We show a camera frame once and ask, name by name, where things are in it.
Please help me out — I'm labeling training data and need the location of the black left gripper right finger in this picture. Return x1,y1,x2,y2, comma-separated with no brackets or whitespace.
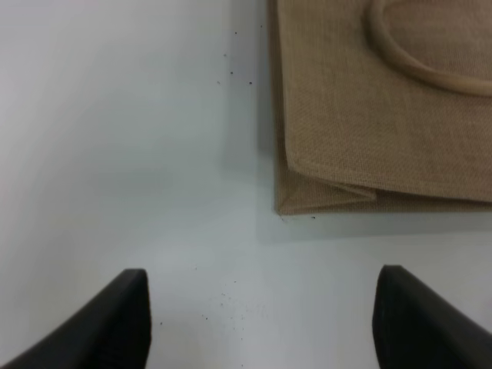
372,265,491,368

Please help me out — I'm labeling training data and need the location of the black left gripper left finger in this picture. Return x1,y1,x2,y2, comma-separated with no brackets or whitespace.
3,269,151,368

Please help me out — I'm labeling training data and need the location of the brown linen bag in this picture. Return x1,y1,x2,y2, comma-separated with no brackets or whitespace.
267,1,491,215

